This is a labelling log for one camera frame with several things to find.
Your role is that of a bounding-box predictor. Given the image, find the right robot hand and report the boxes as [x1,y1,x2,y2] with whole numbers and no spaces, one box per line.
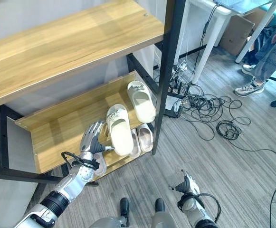
[168,169,201,195]

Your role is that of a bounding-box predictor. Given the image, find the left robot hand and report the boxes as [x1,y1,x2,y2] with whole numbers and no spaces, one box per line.
[80,120,115,155]

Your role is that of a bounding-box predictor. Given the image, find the cream slipper with charms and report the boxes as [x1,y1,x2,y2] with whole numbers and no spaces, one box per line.
[127,81,157,124]
[106,104,134,157]

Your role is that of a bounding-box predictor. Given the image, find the beige slipper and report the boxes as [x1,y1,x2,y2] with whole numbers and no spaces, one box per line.
[128,128,142,158]
[137,123,154,153]
[93,152,107,177]

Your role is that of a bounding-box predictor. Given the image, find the wooden shelf board with lip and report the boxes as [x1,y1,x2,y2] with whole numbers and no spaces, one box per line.
[14,71,158,174]

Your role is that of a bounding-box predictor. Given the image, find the low wooden shelf board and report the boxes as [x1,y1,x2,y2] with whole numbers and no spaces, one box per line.
[90,149,151,183]

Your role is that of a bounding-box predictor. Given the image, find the robot right dark foot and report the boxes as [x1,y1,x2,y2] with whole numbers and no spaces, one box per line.
[154,198,166,212]

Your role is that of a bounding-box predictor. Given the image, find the robot dark foot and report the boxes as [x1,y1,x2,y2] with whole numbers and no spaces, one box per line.
[119,198,130,216]
[154,198,166,212]

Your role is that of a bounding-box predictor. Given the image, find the robot right silver leg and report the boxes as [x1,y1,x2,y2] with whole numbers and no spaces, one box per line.
[150,210,171,228]

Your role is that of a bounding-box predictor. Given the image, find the robot silver leg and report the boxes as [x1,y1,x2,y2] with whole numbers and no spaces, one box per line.
[150,210,171,228]
[90,213,130,228]

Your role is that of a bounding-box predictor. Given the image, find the robot left dark foot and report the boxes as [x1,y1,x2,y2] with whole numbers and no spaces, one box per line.
[119,198,130,216]

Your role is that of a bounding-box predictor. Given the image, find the black electronics box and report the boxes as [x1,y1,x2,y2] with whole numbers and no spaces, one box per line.
[163,93,184,118]

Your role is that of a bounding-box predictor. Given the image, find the robot left silver leg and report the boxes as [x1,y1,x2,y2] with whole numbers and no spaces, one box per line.
[90,213,130,228]

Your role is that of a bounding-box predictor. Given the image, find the large wooden shelf board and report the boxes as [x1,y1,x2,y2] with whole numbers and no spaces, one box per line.
[0,0,165,113]

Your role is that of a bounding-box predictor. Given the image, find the black power adapter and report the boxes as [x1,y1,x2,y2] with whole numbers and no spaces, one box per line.
[169,80,183,94]

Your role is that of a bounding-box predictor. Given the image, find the grey white sneaker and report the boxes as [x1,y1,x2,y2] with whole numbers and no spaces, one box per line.
[241,63,257,77]
[233,79,265,97]

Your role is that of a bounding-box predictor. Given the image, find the white power strip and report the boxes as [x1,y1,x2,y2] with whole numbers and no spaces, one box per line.
[175,62,189,72]

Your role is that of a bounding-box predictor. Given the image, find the white desk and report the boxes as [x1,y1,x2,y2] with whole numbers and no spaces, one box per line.
[175,0,232,85]

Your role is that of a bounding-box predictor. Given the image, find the person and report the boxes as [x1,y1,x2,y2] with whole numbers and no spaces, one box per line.
[233,22,276,97]

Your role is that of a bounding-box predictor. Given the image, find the grey top table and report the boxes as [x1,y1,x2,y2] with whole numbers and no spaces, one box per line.
[213,0,276,64]

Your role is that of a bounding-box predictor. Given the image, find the cardboard box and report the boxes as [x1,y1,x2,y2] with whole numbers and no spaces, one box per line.
[219,8,275,57]

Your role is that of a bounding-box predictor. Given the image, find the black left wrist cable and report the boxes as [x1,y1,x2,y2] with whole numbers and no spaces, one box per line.
[61,151,98,170]

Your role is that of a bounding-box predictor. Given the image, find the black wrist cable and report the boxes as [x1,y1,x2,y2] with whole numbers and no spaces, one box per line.
[198,193,222,224]
[61,151,98,170]

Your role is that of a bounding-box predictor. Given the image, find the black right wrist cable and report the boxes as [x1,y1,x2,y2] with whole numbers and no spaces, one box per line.
[198,193,222,224]

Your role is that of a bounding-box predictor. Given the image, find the tangled black floor cables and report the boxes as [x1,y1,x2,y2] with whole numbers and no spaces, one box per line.
[181,85,252,141]

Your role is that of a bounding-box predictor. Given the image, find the black metal rack frame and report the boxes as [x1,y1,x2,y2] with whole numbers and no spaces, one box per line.
[0,0,187,187]

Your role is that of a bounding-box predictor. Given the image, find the hanging black adapter cable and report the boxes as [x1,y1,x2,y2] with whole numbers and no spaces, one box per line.
[191,3,221,84]

